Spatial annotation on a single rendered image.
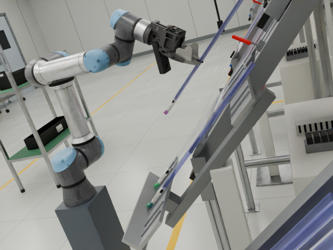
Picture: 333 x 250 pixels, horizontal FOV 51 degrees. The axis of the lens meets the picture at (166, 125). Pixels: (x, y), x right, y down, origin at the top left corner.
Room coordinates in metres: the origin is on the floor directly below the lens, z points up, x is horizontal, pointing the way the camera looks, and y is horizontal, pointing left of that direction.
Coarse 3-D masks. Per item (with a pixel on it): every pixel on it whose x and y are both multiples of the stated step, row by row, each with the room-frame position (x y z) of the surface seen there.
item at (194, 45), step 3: (195, 42) 1.17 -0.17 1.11; (183, 45) 1.19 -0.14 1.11; (186, 45) 1.19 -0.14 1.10; (192, 45) 1.18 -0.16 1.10; (195, 45) 1.17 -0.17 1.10; (198, 45) 1.16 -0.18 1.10; (183, 48) 1.20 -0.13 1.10; (195, 48) 1.17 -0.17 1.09; (195, 51) 1.17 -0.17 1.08; (195, 54) 1.17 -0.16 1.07; (195, 57) 1.17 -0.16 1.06; (198, 57) 1.17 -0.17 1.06; (198, 60) 1.15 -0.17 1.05
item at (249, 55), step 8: (248, 56) 0.91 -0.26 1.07; (240, 64) 0.92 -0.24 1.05; (232, 80) 0.92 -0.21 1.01; (224, 88) 0.93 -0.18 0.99; (216, 104) 0.94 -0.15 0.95; (208, 112) 0.94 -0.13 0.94; (192, 136) 0.96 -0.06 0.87; (184, 144) 0.97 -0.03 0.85; (176, 160) 0.98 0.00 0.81; (168, 168) 0.99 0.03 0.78
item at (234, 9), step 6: (240, 0) 1.03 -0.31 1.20; (234, 6) 1.04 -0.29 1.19; (234, 12) 1.05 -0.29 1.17; (228, 18) 1.06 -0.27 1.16; (222, 24) 1.07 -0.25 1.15; (222, 30) 1.08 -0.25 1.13; (216, 36) 1.09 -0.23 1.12; (210, 48) 1.11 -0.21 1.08; (204, 54) 1.12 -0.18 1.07; (198, 66) 1.15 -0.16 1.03; (192, 72) 1.16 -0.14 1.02; (186, 78) 1.18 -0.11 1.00; (186, 84) 1.18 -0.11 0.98; (180, 90) 1.20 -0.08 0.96
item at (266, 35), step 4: (276, 20) 1.18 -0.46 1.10; (272, 24) 1.26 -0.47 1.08; (276, 24) 1.13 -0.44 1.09; (268, 28) 1.29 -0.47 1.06; (272, 28) 1.16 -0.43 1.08; (264, 32) 1.40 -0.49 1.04; (268, 32) 1.24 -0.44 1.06; (264, 36) 1.28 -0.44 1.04; (268, 36) 1.16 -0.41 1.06; (264, 40) 1.20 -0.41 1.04; (256, 52) 1.25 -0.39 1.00; (256, 56) 1.17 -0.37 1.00
